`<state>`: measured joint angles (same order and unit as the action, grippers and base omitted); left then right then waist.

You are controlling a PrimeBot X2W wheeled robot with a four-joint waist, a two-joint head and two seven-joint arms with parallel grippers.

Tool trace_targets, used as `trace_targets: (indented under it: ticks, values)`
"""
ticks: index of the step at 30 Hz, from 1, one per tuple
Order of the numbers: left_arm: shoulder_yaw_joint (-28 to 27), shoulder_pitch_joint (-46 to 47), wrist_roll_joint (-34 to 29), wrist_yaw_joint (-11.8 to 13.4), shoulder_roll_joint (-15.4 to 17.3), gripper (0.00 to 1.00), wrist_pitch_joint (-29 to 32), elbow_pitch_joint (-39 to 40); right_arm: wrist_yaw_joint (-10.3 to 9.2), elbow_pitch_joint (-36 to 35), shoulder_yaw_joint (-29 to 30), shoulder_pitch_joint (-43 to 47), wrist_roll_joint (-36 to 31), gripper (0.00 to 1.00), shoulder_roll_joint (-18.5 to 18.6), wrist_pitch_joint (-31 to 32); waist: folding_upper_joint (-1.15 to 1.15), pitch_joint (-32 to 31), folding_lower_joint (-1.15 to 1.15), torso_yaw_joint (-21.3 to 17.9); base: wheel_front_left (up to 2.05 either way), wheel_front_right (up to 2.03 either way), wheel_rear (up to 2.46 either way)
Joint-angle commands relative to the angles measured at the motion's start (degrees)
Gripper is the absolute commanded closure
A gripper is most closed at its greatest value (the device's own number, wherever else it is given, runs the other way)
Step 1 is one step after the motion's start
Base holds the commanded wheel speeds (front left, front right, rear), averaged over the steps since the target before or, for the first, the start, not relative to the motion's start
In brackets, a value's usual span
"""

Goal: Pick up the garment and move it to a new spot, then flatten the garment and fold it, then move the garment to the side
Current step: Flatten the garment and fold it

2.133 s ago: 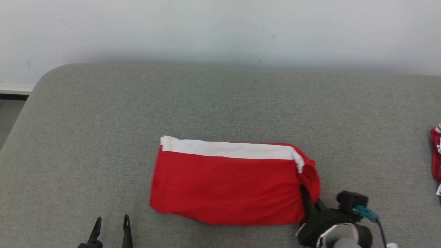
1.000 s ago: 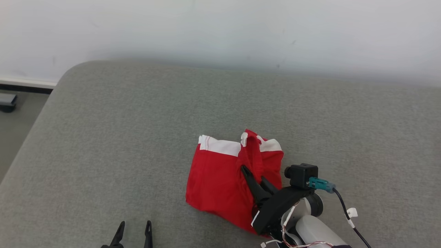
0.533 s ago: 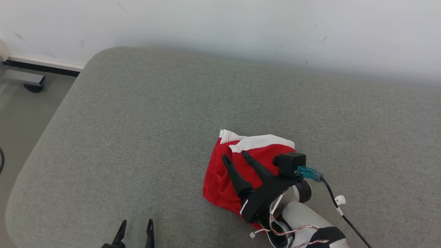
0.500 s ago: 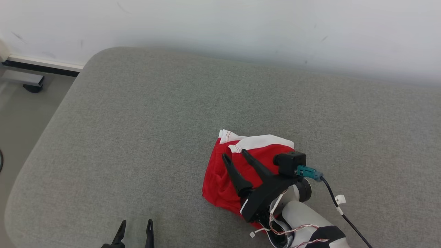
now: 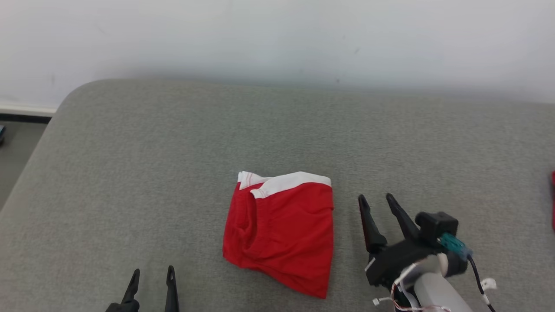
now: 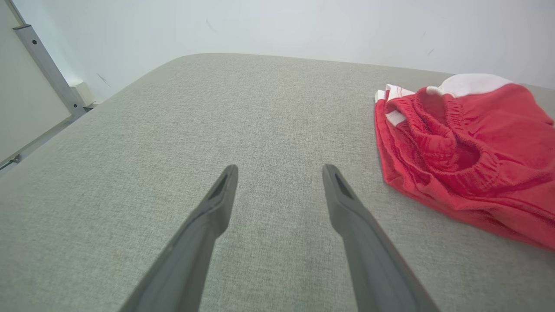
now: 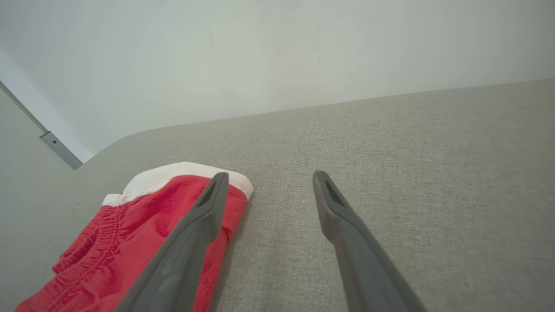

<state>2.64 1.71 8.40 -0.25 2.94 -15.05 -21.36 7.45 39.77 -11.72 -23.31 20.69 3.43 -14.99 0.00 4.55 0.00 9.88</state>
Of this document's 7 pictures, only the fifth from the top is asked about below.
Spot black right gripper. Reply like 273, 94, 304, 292
357, 193, 439, 288

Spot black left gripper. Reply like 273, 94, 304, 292
105, 265, 180, 312

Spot red shorts with white waistband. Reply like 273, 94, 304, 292
222, 171, 335, 300

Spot grey fabric sofa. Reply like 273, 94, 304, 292
0, 78, 555, 312

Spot teal right camera connector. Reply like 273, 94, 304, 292
440, 233, 473, 261

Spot thin red white wires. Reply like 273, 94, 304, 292
372, 277, 452, 312

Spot thin black right camera cable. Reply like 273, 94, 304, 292
467, 255, 498, 312

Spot white wall baseboard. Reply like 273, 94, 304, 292
0, 104, 58, 117

